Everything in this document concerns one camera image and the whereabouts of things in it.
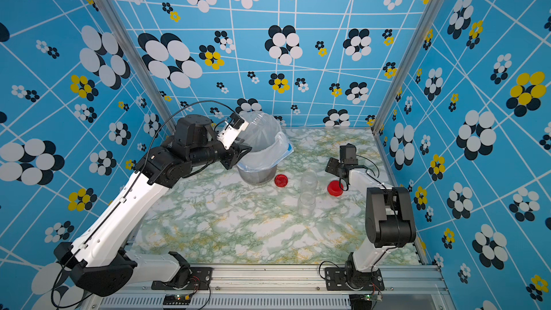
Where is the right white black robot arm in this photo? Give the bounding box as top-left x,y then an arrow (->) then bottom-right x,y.
326,144 -> 416,291

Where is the left green circuit board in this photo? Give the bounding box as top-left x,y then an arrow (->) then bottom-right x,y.
163,294 -> 192,307

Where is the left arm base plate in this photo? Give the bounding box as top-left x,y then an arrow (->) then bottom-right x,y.
152,267 -> 214,291

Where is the clear jar large red lid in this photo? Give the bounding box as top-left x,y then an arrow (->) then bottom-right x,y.
298,192 -> 316,216

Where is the clear jar of mung beans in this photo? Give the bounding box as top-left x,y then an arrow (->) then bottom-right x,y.
300,169 -> 319,194

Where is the right green circuit board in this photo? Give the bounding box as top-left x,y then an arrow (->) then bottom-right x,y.
350,294 -> 382,310

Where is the aluminium front frame rail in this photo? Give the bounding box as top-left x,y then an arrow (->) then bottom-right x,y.
82,264 -> 455,309

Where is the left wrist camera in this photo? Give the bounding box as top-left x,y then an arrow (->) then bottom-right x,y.
217,113 -> 249,150

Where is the green circuit board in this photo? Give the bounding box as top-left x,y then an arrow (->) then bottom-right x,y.
350,294 -> 382,310
163,294 -> 192,307

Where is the tall clear jar white lid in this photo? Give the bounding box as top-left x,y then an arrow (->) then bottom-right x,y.
238,111 -> 274,151

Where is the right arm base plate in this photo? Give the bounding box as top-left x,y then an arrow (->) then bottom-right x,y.
322,267 -> 385,292

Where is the small red jar lid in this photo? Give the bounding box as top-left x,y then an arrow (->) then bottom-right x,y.
274,174 -> 288,188

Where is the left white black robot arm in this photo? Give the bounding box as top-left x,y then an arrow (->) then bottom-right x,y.
54,113 -> 251,297

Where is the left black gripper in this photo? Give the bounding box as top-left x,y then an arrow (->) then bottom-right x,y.
191,129 -> 255,169

